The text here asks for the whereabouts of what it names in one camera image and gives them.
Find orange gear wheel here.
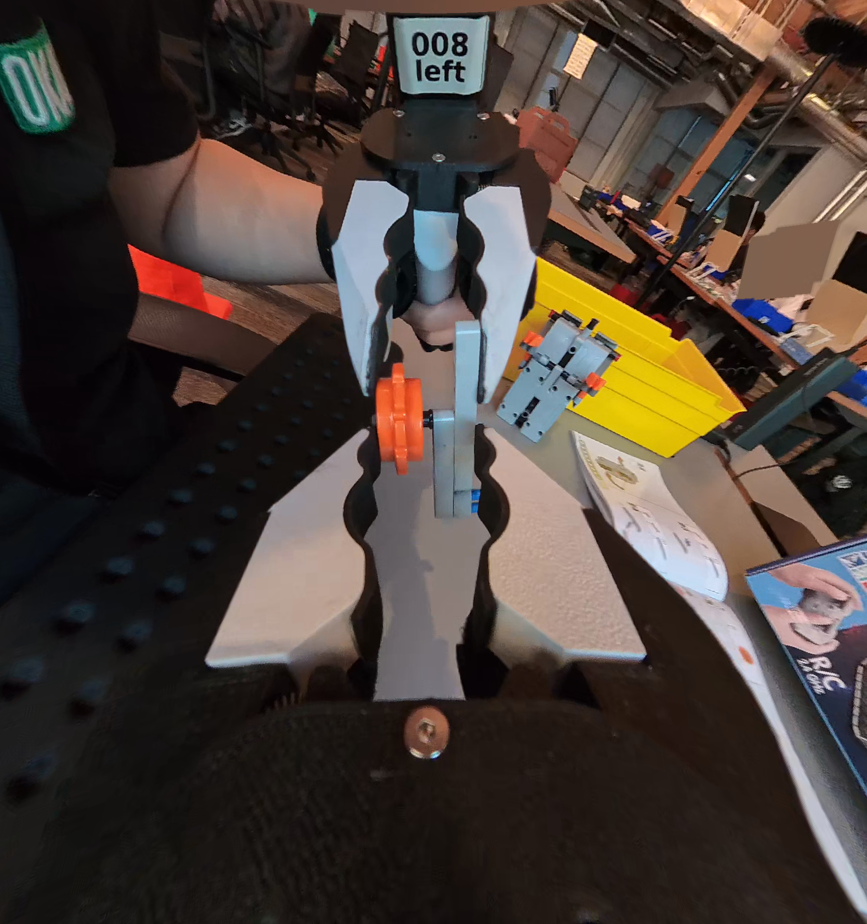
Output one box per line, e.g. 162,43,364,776
374,363,426,476

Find blue robot kit box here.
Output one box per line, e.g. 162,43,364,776
745,529,867,842

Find black disc-topped pole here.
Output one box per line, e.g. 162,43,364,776
636,16,867,308

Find open instruction booklet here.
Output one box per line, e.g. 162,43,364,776
572,431,867,918

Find dark grey flat device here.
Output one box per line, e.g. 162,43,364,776
722,348,860,452

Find person's left forearm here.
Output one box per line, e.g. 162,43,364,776
109,137,333,287

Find black cable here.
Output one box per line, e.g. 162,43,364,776
722,440,788,479

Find grey robot model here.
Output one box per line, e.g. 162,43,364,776
497,310,621,443

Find yellow plastic bin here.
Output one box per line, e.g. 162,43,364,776
502,256,746,458

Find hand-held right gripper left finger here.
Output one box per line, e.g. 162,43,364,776
204,427,384,700

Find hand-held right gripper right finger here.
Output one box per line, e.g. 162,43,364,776
457,424,649,700

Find grey air duct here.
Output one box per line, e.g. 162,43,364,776
715,29,867,170

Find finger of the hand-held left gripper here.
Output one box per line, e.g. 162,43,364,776
459,188,540,405
331,179,416,398

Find grey beam assembly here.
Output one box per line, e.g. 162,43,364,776
432,320,488,519

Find person's left hand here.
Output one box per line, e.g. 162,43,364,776
405,297,458,352

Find orange traffic cone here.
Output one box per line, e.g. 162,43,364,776
129,245,232,320

